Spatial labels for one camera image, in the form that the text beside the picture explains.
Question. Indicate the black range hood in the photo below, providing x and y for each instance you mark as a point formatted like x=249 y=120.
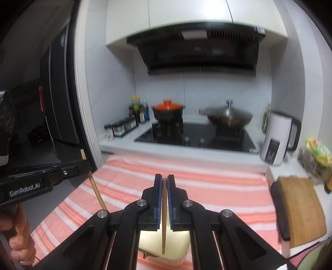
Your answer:
x=199 y=57

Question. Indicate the wooden chopstick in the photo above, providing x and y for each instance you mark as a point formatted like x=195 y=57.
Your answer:
x=97 y=192
x=164 y=238

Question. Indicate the cream utensil holder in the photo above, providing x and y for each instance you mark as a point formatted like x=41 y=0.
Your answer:
x=176 y=244

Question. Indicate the orange bottle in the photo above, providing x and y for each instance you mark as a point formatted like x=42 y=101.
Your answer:
x=329 y=184

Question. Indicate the person's left hand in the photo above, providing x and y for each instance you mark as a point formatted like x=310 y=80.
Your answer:
x=18 y=246

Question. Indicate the clear seasoning box set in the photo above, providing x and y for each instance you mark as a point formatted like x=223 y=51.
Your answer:
x=124 y=127

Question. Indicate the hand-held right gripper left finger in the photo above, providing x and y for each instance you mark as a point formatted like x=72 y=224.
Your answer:
x=157 y=213

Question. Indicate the black clay pot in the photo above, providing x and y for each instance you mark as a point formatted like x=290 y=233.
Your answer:
x=167 y=114

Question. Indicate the dark sauce bottle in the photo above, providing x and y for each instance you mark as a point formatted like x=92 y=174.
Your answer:
x=142 y=113

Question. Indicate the white label jar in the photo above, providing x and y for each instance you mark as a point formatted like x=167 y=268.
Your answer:
x=109 y=133

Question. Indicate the black cutting board stand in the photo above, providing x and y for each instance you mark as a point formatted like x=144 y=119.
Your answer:
x=280 y=210

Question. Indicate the yellow cap sauce bottle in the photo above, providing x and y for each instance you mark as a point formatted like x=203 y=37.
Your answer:
x=134 y=109

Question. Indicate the blue label bottle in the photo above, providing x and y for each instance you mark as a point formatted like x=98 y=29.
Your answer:
x=147 y=113

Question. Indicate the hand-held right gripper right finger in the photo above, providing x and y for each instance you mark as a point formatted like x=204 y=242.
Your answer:
x=171 y=213

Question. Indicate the yellow green snack bag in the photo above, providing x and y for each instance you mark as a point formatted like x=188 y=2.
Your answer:
x=320 y=150

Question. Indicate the dark refrigerator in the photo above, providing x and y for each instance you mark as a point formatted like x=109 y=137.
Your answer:
x=64 y=103

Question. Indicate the pale green board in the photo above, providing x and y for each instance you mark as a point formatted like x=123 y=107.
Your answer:
x=316 y=259

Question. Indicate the dark metal wok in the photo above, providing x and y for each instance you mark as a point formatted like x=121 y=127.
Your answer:
x=229 y=120

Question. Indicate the orange white striped cloth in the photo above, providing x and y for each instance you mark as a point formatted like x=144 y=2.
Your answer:
x=207 y=181

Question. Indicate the black glass cooktop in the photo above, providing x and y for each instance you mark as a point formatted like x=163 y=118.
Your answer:
x=197 y=132

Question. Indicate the orange pot lid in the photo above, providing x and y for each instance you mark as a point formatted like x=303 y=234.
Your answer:
x=168 y=105

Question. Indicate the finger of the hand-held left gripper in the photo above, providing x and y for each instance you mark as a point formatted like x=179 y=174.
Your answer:
x=75 y=167

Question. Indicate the steel wok lid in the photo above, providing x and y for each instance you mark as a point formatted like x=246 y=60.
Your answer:
x=225 y=110

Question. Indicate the wooden cutting board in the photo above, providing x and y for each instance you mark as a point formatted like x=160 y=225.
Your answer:
x=303 y=207

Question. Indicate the white electric kettle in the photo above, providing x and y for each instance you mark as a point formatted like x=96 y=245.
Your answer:
x=277 y=140

